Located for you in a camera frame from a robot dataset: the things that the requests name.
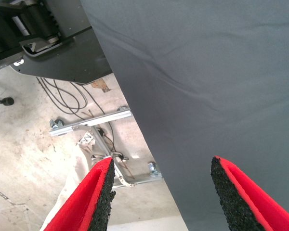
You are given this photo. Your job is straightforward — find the long black stand leg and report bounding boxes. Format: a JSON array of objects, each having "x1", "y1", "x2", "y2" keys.
[{"x1": 0, "y1": 96, "x2": 15, "y2": 107}]

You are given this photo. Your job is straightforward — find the white bent metal tube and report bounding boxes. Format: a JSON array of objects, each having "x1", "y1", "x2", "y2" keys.
[{"x1": 112, "y1": 165, "x2": 137, "y2": 188}]

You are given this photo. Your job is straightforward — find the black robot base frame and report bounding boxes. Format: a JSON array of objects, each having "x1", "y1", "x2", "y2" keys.
[{"x1": 0, "y1": 0, "x2": 113, "y2": 85}]

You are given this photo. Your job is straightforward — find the grey metal stand pole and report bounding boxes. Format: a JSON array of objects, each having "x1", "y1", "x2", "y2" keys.
[{"x1": 90, "y1": 126, "x2": 116, "y2": 161}]

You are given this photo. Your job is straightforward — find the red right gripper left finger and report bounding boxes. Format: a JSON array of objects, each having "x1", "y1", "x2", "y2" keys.
[{"x1": 43, "y1": 156, "x2": 117, "y2": 231}]

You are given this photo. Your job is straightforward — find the dark grey table cloth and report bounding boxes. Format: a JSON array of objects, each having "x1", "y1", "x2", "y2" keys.
[{"x1": 79, "y1": 0, "x2": 289, "y2": 231}]

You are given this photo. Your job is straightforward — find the short aluminium profile rail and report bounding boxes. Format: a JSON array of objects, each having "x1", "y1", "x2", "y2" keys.
[{"x1": 112, "y1": 174, "x2": 163, "y2": 189}]

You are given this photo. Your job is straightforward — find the thin black floor cable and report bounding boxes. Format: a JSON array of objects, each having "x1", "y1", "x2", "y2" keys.
[{"x1": 35, "y1": 77, "x2": 116, "y2": 147}]

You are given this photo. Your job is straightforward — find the long aluminium profile rail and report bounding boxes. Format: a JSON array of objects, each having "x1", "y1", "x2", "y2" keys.
[{"x1": 49, "y1": 107, "x2": 132, "y2": 138}]

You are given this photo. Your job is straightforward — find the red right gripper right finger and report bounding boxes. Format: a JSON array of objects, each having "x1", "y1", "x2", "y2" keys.
[{"x1": 210, "y1": 155, "x2": 289, "y2": 231}]

